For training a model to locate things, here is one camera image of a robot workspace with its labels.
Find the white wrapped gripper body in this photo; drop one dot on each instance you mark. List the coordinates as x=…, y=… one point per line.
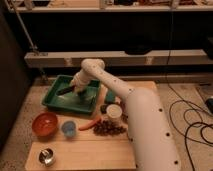
x=80, y=80

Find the black handled brush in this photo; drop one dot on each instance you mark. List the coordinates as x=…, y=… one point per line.
x=70, y=89

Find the green plastic tray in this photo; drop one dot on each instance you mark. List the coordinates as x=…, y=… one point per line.
x=72, y=102

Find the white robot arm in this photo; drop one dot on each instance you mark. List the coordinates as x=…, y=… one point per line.
x=153, y=144

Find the green sponge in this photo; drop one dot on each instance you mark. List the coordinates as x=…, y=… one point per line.
x=110, y=97

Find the white small bowl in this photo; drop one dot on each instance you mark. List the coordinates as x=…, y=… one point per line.
x=114, y=111

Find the orange carrot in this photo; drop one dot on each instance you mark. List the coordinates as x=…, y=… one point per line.
x=90, y=124

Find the blue cup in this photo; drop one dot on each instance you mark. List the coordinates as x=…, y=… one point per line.
x=69, y=129

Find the brown grape bunch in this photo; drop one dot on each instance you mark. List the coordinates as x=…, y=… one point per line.
x=105, y=128

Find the red bowl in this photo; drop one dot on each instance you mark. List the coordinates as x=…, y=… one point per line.
x=45, y=124

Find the wooden board table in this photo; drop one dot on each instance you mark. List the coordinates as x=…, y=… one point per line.
x=84, y=152

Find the black object on shelf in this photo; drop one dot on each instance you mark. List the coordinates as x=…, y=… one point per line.
x=140, y=48

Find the silver metal cup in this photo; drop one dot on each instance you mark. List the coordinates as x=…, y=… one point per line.
x=46, y=157

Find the white lower shelf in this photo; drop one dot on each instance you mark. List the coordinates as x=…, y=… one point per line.
x=118, y=58

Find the metal diagonal rod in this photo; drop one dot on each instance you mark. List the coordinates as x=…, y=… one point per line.
x=32, y=46

